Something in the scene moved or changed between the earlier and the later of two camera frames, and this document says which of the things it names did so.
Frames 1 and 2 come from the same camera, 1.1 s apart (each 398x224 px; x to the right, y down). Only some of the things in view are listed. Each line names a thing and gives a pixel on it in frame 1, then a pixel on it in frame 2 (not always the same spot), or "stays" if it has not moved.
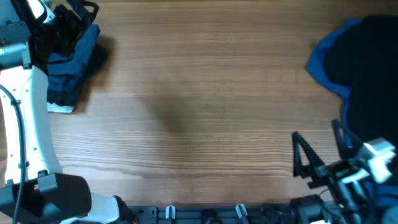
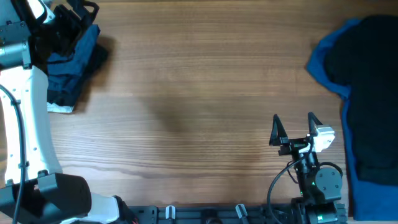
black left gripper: x=63 y=12 stays
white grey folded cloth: x=56 y=108 stays
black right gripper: x=334 y=170 → x=279 y=137
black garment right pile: x=363 y=57 stays
